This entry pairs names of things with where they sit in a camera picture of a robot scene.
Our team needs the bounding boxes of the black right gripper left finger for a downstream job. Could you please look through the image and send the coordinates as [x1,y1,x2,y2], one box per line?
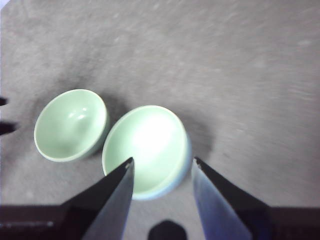
[59,156,136,240]

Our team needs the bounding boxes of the green ribbed bowl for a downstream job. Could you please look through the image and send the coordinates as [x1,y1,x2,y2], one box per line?
[33,88,111,163]
[101,104,190,199]

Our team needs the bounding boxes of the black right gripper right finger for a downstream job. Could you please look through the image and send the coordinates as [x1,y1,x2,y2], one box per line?
[191,156,274,240]

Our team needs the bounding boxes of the blue ribbed bowl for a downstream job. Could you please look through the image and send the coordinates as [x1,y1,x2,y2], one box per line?
[129,132,193,202]

